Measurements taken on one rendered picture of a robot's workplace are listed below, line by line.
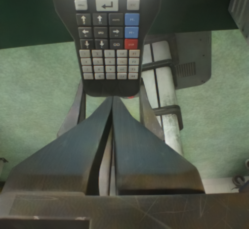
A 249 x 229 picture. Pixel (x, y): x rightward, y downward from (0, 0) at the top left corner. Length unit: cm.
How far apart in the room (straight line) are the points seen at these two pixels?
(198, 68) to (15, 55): 106
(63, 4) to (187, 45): 89
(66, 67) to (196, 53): 81
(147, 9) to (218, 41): 125
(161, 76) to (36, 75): 98
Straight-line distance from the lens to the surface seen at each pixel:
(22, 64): 157
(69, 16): 21
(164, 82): 82
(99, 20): 21
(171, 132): 71
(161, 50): 93
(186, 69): 116
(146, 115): 25
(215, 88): 174
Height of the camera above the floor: 107
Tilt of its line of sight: 38 degrees down
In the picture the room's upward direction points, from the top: 179 degrees clockwise
